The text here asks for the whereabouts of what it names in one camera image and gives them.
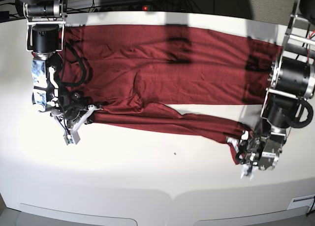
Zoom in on dark red long-sleeve shirt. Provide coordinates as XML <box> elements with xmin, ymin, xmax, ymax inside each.
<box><xmin>31</xmin><ymin>25</ymin><xmax>284</xmax><ymax>165</ymax></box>

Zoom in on grey right table tray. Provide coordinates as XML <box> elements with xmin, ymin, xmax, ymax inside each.
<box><xmin>193</xmin><ymin>206</ymin><xmax>309</xmax><ymax>226</ymax></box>

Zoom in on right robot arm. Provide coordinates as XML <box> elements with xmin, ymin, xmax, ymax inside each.
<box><xmin>19</xmin><ymin>0</ymin><xmax>101</xmax><ymax>145</ymax></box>

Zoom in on power strip with red light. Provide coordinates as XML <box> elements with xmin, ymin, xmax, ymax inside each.
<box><xmin>92</xmin><ymin>4</ymin><xmax>151</xmax><ymax>12</ymax></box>

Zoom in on white label plate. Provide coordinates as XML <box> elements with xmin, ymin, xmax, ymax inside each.
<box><xmin>287</xmin><ymin>194</ymin><xmax>315</xmax><ymax>210</ymax></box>

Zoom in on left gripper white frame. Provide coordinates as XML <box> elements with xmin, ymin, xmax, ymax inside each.
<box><xmin>226</xmin><ymin>131</ymin><xmax>258</xmax><ymax>180</ymax></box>

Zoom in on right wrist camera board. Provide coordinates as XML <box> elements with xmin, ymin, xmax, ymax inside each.
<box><xmin>63</xmin><ymin>134</ymin><xmax>74</xmax><ymax>145</ymax></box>

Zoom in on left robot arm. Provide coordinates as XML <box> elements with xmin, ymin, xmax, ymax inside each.
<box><xmin>226</xmin><ymin>0</ymin><xmax>315</xmax><ymax>178</ymax></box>

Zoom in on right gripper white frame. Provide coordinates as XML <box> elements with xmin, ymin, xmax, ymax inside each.
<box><xmin>50</xmin><ymin>104</ymin><xmax>102</xmax><ymax>145</ymax></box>

